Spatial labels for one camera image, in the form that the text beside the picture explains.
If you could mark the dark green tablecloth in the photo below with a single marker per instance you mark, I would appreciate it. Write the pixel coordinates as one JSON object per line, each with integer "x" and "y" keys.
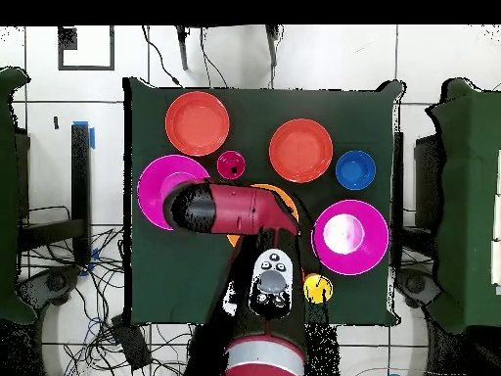
{"x": 254, "y": 105}

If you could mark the black frame stand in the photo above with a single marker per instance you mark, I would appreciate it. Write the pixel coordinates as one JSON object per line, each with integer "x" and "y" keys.
{"x": 81, "y": 176}

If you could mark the yellow plastic cup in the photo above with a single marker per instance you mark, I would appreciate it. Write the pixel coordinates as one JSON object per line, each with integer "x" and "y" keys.
{"x": 314, "y": 288}

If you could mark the pink large bowl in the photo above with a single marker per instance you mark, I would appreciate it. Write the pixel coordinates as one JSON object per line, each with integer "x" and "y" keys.
{"x": 156, "y": 188}
{"x": 366, "y": 252}

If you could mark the blue small bowl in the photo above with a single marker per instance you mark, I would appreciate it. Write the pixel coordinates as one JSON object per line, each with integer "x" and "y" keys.
{"x": 355, "y": 170}

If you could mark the black stand leg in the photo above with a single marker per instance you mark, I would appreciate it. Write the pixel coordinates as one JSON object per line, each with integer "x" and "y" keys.
{"x": 182, "y": 51}
{"x": 273, "y": 47}

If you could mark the black power box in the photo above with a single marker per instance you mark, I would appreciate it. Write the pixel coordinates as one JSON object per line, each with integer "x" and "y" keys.
{"x": 131, "y": 342}

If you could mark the orange large bowl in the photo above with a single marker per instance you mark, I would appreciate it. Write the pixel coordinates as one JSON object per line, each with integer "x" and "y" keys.
{"x": 285, "y": 197}

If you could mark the crimson plastic cup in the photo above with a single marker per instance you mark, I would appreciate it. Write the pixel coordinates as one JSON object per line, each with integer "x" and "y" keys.
{"x": 228, "y": 160}

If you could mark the blue tape strip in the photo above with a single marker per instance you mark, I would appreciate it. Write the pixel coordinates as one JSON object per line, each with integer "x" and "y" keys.
{"x": 92, "y": 139}

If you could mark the red shallow bowl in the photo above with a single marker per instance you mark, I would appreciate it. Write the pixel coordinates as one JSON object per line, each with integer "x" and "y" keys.
{"x": 197, "y": 123}
{"x": 300, "y": 150}

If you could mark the green cloth covered table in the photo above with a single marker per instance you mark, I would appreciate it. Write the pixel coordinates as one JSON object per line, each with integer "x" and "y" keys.
{"x": 9, "y": 196}
{"x": 469, "y": 196}

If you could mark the black pedestal foot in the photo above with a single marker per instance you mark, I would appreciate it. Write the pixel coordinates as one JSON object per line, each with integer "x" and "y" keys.
{"x": 417, "y": 284}
{"x": 56, "y": 282}

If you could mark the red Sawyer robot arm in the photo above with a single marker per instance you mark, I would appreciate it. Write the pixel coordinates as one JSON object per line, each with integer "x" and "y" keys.
{"x": 235, "y": 207}

